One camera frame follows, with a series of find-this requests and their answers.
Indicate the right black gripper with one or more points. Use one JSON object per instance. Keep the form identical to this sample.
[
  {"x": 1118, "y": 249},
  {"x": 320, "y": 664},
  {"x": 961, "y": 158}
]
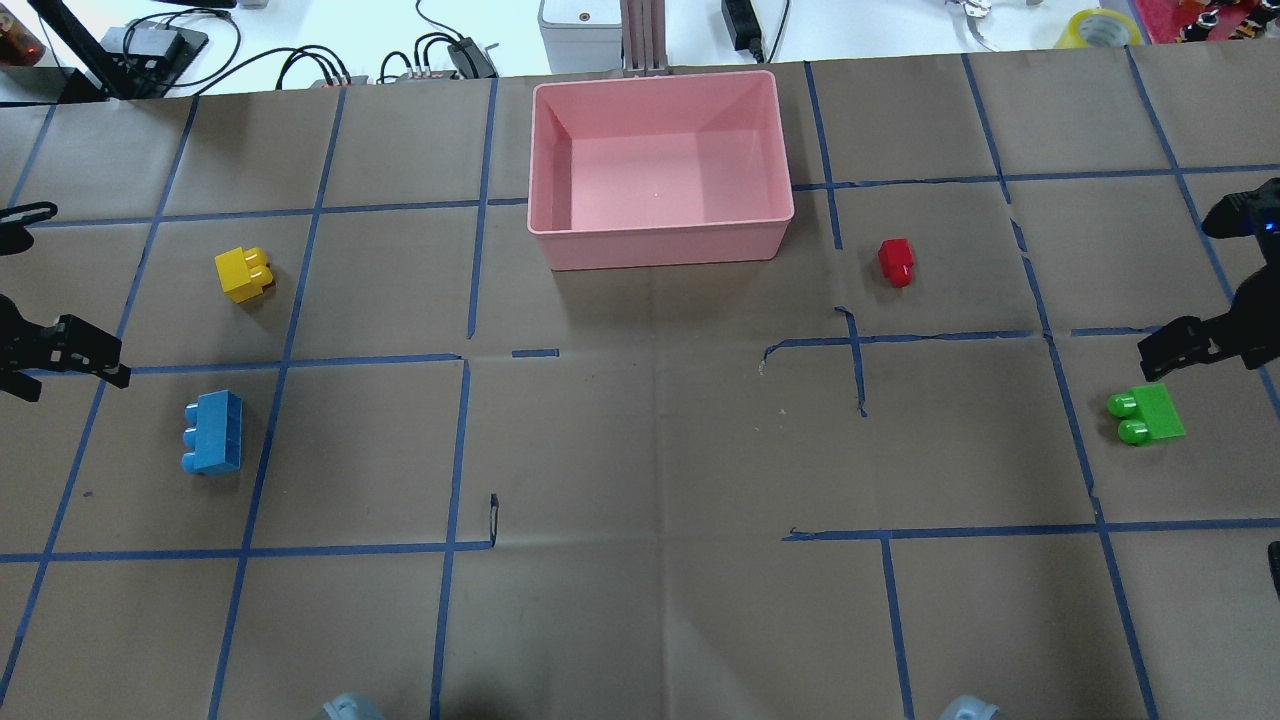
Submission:
[{"x": 1258, "y": 320}]

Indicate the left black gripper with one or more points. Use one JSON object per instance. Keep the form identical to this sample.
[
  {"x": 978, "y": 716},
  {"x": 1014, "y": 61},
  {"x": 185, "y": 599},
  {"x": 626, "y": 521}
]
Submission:
[{"x": 50, "y": 345}]

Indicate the green toy block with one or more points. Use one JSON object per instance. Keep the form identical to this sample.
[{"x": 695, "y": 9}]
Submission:
[{"x": 1145, "y": 415}]

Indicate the blue toy block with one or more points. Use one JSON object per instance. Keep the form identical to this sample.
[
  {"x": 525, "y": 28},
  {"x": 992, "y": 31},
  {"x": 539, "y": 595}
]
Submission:
[{"x": 214, "y": 434}]

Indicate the pink plastic box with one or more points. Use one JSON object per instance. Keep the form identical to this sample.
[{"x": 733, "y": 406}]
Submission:
[{"x": 658, "y": 171}]

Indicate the yellow toy block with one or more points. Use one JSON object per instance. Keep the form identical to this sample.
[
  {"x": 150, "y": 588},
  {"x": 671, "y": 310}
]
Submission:
[{"x": 244, "y": 274}]

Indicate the brown paper table cover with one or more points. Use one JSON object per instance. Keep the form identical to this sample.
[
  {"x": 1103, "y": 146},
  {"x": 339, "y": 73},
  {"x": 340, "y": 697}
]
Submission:
[{"x": 474, "y": 487}]

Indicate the yellow tape roll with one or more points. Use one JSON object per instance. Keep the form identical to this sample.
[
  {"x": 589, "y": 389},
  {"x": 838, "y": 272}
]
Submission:
[{"x": 1099, "y": 27}]

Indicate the red toy block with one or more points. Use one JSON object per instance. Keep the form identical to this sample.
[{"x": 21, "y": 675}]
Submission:
[{"x": 896, "y": 260}]

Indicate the black usb hub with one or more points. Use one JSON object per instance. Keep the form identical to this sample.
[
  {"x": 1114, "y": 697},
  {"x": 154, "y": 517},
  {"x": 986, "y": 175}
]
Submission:
[{"x": 470, "y": 60}]

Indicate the black power adapter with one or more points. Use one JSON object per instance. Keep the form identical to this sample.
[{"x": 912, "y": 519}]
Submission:
[{"x": 743, "y": 26}]

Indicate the white square device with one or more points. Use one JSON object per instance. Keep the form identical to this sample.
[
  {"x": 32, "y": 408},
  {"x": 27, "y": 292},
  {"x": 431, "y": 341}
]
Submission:
[{"x": 581, "y": 36}]

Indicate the black box with cables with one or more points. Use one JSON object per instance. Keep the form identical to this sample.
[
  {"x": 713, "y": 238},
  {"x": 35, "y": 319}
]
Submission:
[{"x": 151, "y": 51}]

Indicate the aluminium frame post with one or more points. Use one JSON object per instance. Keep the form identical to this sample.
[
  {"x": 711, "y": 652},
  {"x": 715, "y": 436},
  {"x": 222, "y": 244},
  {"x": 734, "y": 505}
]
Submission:
[{"x": 644, "y": 44}]

